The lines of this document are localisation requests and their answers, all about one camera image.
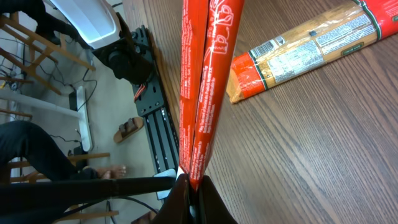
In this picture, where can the orange spaghetti packet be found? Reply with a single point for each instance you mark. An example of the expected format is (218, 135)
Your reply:
(333, 34)

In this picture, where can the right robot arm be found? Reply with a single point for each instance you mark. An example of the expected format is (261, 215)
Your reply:
(130, 55)

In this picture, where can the red stick snack packet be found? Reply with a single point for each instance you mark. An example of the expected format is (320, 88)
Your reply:
(209, 33)

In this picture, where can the white power strip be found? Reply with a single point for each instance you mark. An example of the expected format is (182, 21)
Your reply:
(77, 102)

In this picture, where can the brown sandal on floor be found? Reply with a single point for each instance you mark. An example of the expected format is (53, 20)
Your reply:
(128, 128)

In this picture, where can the person in black trousers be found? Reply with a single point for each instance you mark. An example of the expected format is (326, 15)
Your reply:
(30, 141)

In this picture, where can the wooden chair frame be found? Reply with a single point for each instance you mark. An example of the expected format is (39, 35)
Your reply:
(39, 47)

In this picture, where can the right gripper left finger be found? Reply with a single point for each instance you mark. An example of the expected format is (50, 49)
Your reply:
(175, 209)

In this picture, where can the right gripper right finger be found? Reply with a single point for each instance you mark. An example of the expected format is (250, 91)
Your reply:
(212, 209)

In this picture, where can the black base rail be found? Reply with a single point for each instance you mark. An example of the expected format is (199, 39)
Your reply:
(152, 106)

